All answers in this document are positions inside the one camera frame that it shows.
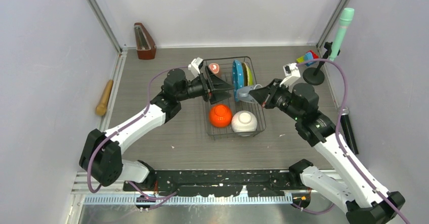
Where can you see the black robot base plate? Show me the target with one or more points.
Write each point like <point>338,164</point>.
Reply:
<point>220,183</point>

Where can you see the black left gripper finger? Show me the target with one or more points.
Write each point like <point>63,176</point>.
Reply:
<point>215,83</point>
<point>217,97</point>

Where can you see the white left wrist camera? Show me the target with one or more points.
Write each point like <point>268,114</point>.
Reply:
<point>195,66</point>

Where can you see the black microphone stand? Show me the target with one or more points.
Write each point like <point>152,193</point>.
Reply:
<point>315,76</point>

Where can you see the blue plate with bamboo mat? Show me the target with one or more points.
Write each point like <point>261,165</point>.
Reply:
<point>237,76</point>

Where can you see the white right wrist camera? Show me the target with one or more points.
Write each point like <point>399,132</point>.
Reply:
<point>292,74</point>

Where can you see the orange plastic bowl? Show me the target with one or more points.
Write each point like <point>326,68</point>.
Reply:
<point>220,116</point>

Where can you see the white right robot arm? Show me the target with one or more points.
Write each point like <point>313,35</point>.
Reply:
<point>360,196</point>

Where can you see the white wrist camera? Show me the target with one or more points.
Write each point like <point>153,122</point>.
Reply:
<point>292,74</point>
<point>195,66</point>

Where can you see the white bowl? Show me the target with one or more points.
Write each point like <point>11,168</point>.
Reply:
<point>244,123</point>

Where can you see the wooden rolling pin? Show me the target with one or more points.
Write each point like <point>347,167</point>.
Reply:
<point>101,107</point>

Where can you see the lime green plate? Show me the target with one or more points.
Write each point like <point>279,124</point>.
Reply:
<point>249,75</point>

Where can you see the grey mug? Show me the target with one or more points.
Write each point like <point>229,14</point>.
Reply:
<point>243,94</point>

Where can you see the brown wooden metronome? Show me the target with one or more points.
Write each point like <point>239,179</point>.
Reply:
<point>145,44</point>

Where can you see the colourful toy blocks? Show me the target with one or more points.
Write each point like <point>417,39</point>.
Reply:
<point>309,55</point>

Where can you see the black handheld microphone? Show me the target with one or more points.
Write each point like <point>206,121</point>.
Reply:
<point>346,125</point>

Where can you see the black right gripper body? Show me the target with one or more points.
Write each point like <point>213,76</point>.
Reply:
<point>279,97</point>

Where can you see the round woven bamboo mat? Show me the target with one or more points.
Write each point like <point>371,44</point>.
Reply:
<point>244,65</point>

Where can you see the pink floral mug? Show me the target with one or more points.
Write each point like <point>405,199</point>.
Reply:
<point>215,69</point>

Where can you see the mint green microphone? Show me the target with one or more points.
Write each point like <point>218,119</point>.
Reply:
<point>345,20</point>

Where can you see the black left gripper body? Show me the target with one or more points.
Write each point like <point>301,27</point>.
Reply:
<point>199,88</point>

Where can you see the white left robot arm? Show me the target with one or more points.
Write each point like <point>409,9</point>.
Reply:
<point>101,157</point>

